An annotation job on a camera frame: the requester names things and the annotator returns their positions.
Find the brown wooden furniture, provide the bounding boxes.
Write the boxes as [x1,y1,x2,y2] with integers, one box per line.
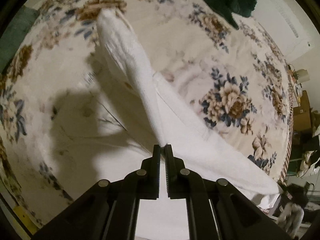
[293,90,311,132]

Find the white air conditioner unit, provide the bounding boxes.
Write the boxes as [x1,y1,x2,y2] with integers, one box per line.
[252,0,313,62]

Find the teal cloth at bedside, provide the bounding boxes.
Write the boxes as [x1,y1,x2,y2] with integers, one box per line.
[1,5,39,73]

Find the white pants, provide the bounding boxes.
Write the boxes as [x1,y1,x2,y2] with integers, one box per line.
[96,9,281,209]

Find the floral bed blanket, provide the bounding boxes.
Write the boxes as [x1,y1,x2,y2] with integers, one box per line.
[1,0,292,228]

